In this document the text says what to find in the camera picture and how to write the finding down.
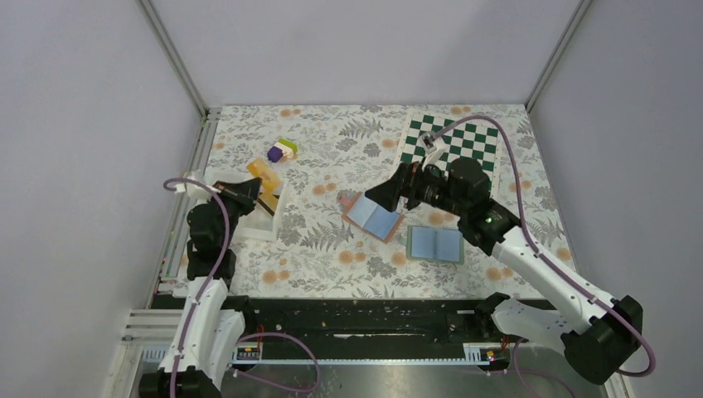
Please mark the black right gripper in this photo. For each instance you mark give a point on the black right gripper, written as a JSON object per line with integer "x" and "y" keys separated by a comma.
{"x": 404, "y": 185}

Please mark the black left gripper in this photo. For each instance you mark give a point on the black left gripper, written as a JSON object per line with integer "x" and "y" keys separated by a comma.
{"x": 235, "y": 194}

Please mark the yellow printed card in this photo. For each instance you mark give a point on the yellow printed card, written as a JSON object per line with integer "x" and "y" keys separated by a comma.
{"x": 260, "y": 168}

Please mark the brown leather wallet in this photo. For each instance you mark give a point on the brown leather wallet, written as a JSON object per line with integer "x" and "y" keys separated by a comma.
{"x": 370, "y": 217}

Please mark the clear plastic divided tray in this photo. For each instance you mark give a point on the clear plastic divided tray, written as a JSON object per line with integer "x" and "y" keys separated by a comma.
{"x": 259, "y": 224}

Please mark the green card holder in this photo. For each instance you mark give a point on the green card holder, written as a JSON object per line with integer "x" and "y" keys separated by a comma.
{"x": 433, "y": 244}

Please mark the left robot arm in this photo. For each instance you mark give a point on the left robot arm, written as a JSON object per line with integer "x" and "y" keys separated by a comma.
{"x": 200, "y": 352}

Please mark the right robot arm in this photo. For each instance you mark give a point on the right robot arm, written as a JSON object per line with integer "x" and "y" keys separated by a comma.
{"x": 595, "y": 332}

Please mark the gold card in tray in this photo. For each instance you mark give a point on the gold card in tray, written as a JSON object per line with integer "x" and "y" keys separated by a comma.
{"x": 268, "y": 202}

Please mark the purple toy block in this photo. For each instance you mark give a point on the purple toy block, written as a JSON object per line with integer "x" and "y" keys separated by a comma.
{"x": 275, "y": 154}

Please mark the cream toy block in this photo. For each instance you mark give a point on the cream toy block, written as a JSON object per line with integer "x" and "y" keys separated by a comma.
{"x": 288, "y": 155}

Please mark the lime green toy block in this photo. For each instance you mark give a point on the lime green toy block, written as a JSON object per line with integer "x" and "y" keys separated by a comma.
{"x": 289, "y": 144}

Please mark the floral table cloth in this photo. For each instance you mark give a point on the floral table cloth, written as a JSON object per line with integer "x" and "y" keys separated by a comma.
{"x": 343, "y": 150}

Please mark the green white chess mat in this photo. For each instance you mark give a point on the green white chess mat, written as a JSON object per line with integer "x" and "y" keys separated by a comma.
{"x": 475, "y": 139}

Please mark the left controller board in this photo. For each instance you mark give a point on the left controller board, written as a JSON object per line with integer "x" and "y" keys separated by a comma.
{"x": 248, "y": 352}

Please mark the controller board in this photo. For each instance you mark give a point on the controller board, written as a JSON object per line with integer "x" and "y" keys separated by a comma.
{"x": 248, "y": 352}
{"x": 490, "y": 354}

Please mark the perforated metal strip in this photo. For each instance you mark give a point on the perforated metal strip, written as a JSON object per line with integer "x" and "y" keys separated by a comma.
{"x": 465, "y": 353}

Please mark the right controller board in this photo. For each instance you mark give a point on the right controller board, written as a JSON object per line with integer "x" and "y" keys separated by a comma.
{"x": 490, "y": 354}

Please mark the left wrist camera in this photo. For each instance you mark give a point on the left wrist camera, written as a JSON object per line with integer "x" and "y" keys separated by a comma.
{"x": 193, "y": 185}

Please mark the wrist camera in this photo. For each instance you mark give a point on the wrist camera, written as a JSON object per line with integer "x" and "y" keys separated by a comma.
{"x": 193, "y": 185}
{"x": 434, "y": 147}

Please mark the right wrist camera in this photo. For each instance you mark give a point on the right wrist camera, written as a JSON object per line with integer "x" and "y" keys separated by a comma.
{"x": 434, "y": 147}

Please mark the left aluminium frame post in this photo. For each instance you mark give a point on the left aluminium frame post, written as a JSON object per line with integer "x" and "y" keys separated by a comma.
{"x": 174, "y": 59}

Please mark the aluminium frame post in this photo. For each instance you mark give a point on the aluminium frame post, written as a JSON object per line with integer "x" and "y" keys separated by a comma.
{"x": 174, "y": 59}
{"x": 560, "y": 48}

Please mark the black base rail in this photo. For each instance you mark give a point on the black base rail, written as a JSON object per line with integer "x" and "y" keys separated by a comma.
{"x": 344, "y": 322}

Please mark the right aluminium frame post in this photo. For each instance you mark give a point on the right aluminium frame post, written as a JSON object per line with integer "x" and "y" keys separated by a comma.
{"x": 560, "y": 48}

